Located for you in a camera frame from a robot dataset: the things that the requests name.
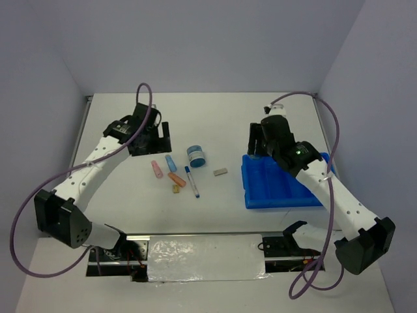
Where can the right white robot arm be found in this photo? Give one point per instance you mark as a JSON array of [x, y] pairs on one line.
[[366, 237]]

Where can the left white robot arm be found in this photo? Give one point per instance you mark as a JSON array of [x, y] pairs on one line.
[[60, 212]]

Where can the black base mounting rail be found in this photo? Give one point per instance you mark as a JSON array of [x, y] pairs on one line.
[[282, 255]]

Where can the blue transparent case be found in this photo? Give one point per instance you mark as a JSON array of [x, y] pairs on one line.
[[171, 165]]

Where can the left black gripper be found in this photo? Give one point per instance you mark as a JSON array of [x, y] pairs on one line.
[[161, 145]]

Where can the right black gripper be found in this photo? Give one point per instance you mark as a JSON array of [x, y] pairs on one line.
[[255, 132]]

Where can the pink transparent case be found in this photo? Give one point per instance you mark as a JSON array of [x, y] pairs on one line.
[[157, 170]]

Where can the blue white marker pen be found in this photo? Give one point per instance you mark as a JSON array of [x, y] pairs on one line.
[[192, 182]]

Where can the grey speckled eraser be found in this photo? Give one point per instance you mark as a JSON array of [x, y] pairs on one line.
[[219, 172]]

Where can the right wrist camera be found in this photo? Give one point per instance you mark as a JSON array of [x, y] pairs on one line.
[[275, 109]]

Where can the silver foil sheet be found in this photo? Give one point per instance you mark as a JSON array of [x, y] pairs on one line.
[[195, 258]]

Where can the orange transparent case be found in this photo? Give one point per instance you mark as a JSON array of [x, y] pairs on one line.
[[176, 179]]

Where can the blue plastic divided bin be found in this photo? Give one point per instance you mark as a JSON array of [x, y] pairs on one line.
[[267, 186]]

